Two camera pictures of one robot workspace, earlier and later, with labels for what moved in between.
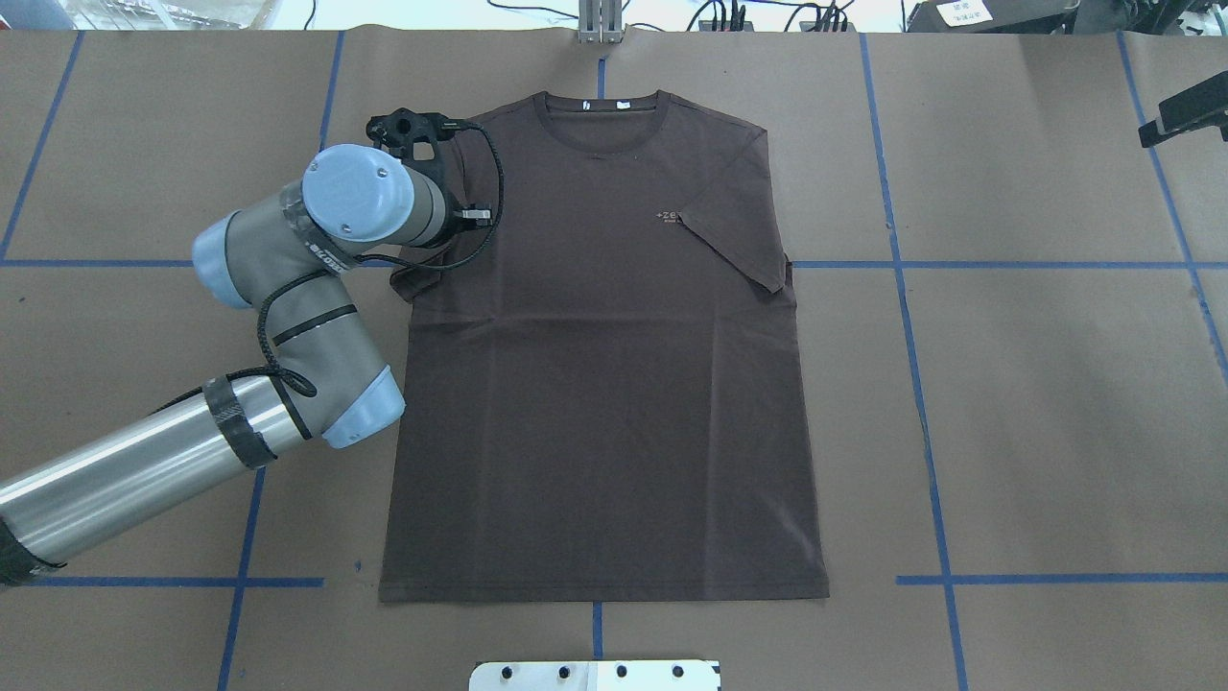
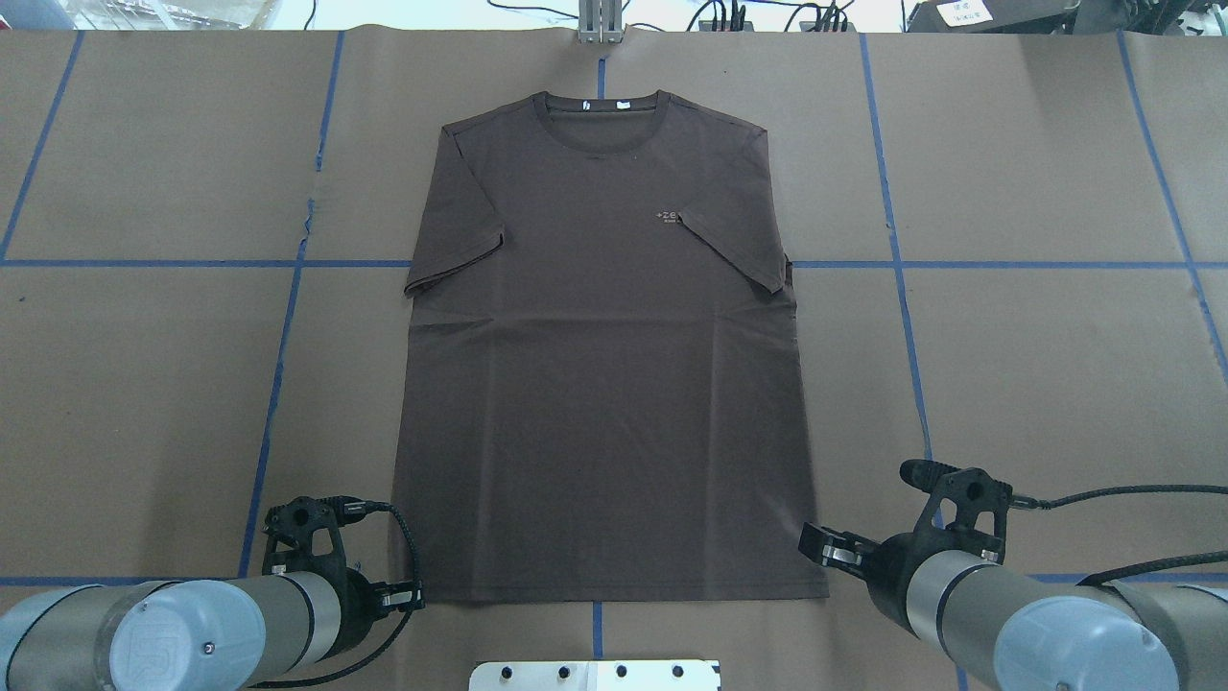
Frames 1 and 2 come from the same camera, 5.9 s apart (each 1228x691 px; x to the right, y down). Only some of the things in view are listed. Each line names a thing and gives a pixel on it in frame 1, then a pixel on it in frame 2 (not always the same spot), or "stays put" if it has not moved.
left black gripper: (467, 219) → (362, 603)
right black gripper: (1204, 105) → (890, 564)
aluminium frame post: (600, 21) stays put
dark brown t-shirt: (601, 395) stays put
